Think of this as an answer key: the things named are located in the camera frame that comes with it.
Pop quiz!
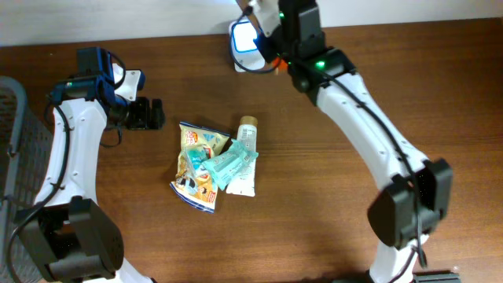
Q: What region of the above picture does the yellow snack bag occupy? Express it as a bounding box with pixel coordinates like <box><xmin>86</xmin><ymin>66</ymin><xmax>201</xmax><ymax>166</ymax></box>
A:
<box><xmin>170</xmin><ymin>122</ymin><xmax>230</xmax><ymax>214</ymax></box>

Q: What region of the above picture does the teal sachet packet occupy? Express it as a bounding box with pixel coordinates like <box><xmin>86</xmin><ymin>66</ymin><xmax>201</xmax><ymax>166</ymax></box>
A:
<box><xmin>202</xmin><ymin>139</ymin><xmax>259</xmax><ymax>190</ymax></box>

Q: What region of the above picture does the white tube tan cap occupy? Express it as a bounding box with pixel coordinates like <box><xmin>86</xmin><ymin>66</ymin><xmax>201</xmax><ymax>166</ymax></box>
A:
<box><xmin>226</xmin><ymin>116</ymin><xmax>258</xmax><ymax>197</ymax></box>

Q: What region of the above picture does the orange spaghetti packet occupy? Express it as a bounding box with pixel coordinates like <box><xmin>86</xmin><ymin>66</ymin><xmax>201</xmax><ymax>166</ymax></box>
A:
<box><xmin>272</xmin><ymin>57</ymin><xmax>288</xmax><ymax>75</ymax></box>

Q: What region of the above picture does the small teal packet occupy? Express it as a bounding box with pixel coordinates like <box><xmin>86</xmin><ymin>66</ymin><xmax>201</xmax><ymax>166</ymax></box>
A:
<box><xmin>183</xmin><ymin>145</ymin><xmax>211</xmax><ymax>178</ymax></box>

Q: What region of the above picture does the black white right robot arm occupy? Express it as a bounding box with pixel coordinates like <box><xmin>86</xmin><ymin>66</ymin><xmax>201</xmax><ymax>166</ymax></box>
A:
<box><xmin>243</xmin><ymin>0</ymin><xmax>460</xmax><ymax>282</ymax></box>

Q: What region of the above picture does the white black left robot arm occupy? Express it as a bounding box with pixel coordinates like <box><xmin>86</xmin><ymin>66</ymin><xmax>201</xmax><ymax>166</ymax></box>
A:
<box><xmin>1</xmin><ymin>47</ymin><xmax>165</xmax><ymax>282</ymax></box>

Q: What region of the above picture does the white barcode scanner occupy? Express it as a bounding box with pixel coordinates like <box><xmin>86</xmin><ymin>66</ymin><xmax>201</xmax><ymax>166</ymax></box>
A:
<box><xmin>229</xmin><ymin>20</ymin><xmax>266</xmax><ymax>72</ymax></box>

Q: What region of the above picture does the grey plastic mesh basket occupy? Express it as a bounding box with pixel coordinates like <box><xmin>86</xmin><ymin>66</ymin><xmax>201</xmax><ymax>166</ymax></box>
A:
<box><xmin>1</xmin><ymin>76</ymin><xmax>53</xmax><ymax>283</ymax></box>

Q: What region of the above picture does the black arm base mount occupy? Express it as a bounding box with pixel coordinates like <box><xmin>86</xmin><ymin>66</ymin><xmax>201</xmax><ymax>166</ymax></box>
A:
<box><xmin>333</xmin><ymin>270</ymin><xmax>461</xmax><ymax>283</ymax></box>

